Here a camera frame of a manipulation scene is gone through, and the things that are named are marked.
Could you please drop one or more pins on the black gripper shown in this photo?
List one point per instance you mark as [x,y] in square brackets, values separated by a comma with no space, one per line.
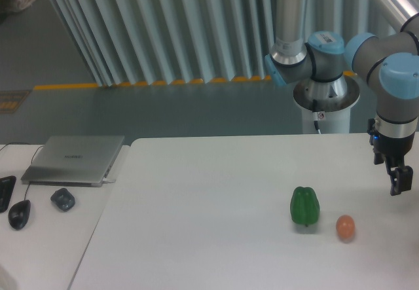
[392,150]

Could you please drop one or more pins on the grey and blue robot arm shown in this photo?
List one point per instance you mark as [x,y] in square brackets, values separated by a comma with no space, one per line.
[388,65]

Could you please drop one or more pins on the green bell pepper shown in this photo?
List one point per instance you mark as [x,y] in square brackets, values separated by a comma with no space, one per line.
[304,206]

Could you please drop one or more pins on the brown egg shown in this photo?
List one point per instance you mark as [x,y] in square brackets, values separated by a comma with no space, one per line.
[345,227]

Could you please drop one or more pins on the white corrugated partition screen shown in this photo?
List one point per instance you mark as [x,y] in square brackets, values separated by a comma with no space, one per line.
[151,41]

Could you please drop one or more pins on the silver closed laptop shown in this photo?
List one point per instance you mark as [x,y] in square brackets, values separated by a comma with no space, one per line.
[74,160]

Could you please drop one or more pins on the small dark grey case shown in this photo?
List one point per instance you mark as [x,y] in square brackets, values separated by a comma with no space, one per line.
[63,199]

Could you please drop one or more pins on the black computer mouse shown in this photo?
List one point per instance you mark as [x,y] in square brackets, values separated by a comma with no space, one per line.
[19,214]

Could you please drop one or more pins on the black keyboard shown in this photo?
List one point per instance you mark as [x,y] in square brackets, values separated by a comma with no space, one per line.
[6,190]

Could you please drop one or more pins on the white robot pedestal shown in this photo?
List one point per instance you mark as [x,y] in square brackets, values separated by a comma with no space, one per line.
[326,106]

